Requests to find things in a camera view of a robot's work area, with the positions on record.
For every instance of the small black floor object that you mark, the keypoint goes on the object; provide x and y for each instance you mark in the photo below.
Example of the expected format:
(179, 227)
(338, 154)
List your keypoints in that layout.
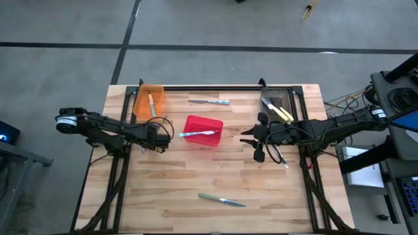
(385, 218)

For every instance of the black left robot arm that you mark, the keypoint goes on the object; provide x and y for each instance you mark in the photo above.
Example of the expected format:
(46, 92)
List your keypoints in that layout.
(98, 125)

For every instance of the orange plastic bin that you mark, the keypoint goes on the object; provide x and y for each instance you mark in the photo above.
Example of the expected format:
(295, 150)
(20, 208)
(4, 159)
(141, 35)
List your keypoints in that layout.
(143, 107)

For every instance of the black table rig frame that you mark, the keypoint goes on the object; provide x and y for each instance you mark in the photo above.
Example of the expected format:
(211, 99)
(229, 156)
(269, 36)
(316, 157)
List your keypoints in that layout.
(212, 88)

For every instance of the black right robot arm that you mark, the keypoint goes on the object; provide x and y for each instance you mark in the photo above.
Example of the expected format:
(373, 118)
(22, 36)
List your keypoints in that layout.
(333, 125)

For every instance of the white box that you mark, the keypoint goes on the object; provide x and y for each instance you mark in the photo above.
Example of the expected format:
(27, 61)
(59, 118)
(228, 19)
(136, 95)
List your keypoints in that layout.
(362, 173)

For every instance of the black device with blue light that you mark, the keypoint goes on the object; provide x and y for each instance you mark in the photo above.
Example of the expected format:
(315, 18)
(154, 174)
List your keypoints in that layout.
(8, 132)

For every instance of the black stand bar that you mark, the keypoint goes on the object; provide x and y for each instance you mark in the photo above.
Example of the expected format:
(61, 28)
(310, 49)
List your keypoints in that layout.
(365, 158)
(403, 67)

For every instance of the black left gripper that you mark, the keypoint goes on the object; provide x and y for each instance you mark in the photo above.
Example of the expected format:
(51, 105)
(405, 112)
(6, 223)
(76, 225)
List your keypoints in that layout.
(151, 137)

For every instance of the grey equipment cart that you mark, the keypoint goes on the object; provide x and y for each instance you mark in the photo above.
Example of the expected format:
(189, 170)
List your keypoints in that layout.
(382, 88)

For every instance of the grey plastic bin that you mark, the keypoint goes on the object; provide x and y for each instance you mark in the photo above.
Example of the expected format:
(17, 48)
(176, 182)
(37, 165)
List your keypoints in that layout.
(284, 96)

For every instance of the blue flat panel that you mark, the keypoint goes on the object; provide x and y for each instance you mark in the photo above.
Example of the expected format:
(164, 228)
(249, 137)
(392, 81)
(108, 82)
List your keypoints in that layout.
(408, 122)

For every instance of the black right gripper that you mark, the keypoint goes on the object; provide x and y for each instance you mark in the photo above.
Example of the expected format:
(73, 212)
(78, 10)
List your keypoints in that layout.
(277, 134)

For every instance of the pink-red plastic bin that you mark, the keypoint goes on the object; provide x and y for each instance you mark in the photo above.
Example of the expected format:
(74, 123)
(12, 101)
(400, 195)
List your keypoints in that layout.
(202, 124)

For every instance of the blue keypad device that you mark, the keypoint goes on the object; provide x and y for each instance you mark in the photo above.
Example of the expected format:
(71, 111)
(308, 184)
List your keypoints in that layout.
(411, 196)

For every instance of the dark grey desk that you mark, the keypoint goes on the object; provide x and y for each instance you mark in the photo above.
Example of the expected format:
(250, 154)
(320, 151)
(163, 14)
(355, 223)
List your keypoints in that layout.
(19, 153)

